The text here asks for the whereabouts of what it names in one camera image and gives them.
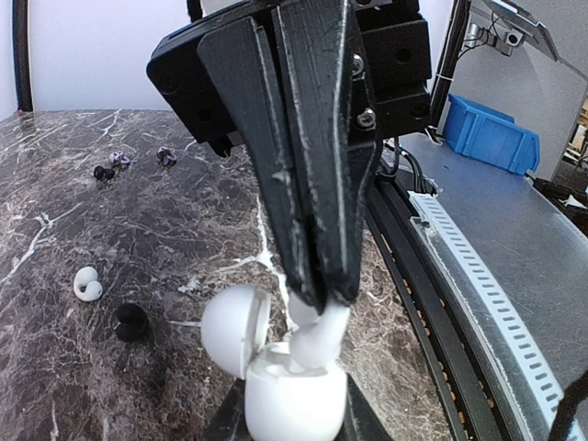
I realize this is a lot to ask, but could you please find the black earbud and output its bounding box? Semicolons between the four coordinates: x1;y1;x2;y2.
93;165;116;181
115;303;149;343

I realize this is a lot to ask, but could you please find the white earbud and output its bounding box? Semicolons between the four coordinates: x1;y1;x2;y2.
288;296;351;369
73;266;103;302

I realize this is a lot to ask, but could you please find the white earbud charging case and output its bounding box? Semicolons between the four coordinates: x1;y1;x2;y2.
200;285;347;440

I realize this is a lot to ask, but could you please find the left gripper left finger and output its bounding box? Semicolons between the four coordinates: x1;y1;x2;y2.
209;379;251;441

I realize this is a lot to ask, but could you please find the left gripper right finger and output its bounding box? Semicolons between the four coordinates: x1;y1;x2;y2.
339;374;392;441

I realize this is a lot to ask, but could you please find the blue plastic bin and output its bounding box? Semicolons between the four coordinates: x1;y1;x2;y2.
443;95;541;175

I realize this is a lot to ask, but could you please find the right black frame post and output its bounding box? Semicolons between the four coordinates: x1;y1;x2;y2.
11;0;34;113

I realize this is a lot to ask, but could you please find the purple earbud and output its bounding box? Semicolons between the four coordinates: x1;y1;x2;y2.
108;152;130;167
156;146;177;167

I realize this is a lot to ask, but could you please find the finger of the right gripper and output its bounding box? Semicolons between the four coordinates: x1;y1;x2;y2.
198;16;320;307

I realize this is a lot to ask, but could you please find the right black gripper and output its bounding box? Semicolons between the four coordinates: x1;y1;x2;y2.
146;1;432;306

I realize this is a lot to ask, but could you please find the white slotted cable duct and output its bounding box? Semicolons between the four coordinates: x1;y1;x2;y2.
409;192;587;440

